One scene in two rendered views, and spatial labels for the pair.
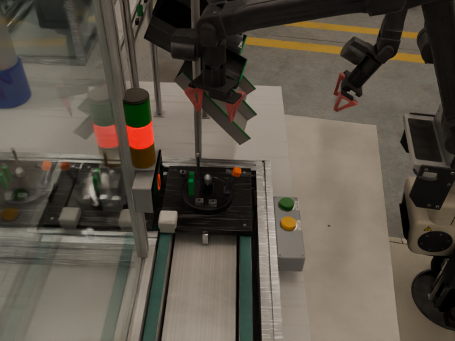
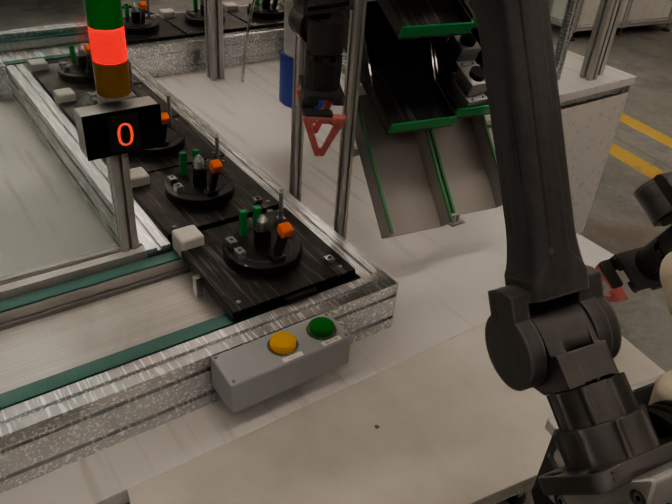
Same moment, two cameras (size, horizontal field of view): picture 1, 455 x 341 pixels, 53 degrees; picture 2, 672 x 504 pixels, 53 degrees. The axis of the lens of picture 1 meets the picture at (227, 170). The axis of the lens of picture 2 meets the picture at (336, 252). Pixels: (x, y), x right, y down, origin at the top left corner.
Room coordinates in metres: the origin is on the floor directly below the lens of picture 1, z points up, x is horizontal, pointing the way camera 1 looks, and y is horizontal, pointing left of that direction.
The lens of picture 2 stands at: (0.39, -0.80, 1.66)
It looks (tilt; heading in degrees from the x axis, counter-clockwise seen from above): 34 degrees down; 53
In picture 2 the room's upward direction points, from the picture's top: 5 degrees clockwise
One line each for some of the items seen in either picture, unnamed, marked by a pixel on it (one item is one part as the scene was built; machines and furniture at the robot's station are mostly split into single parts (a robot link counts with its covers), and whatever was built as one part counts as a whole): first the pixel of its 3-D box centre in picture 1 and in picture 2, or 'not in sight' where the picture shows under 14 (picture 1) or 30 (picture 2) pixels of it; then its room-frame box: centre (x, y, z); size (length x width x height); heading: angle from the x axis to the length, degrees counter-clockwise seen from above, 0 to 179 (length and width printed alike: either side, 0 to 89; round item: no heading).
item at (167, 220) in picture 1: (168, 221); (188, 241); (0.78, 0.15, 0.97); 0.05 x 0.05 x 0.04; 0
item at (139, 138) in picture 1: (139, 130); (108, 42); (0.68, 0.17, 1.33); 0.05 x 0.05 x 0.05
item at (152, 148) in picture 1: (142, 151); (112, 76); (0.68, 0.17, 1.28); 0.05 x 0.05 x 0.05
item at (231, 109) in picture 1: (227, 103); (320, 125); (0.96, 0.01, 1.22); 0.07 x 0.07 x 0.09; 63
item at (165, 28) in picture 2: not in sight; (135, 15); (1.15, 1.39, 1.01); 0.24 x 0.24 x 0.13; 0
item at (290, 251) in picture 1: (287, 231); (282, 359); (0.79, -0.16, 0.93); 0.21 x 0.07 x 0.06; 0
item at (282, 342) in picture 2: (288, 224); (283, 344); (0.79, -0.16, 0.96); 0.04 x 0.04 x 0.02
